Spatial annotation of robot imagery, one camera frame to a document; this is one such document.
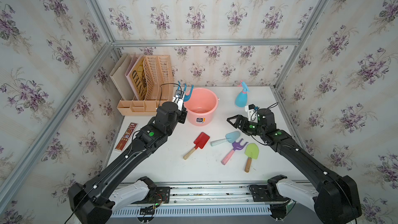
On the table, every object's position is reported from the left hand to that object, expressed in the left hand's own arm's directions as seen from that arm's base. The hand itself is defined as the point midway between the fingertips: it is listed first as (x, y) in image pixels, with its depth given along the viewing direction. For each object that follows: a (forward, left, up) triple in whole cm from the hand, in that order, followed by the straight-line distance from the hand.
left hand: (182, 104), depth 71 cm
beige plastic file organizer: (+39, +20, -16) cm, 47 cm away
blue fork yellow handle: (+2, -2, +3) cm, 4 cm away
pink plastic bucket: (+17, -10, -25) cm, 32 cm away
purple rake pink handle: (-8, -30, -29) cm, 42 cm away
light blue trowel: (-2, -28, -30) cm, 41 cm away
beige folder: (+21, +37, -1) cm, 43 cm away
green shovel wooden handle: (-11, -39, -30) cm, 50 cm away
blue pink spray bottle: (+23, -38, -23) cm, 50 cm away
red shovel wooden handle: (-5, -9, -31) cm, 32 cm away
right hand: (-3, -26, -12) cm, 29 cm away
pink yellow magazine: (+27, +31, -6) cm, 41 cm away
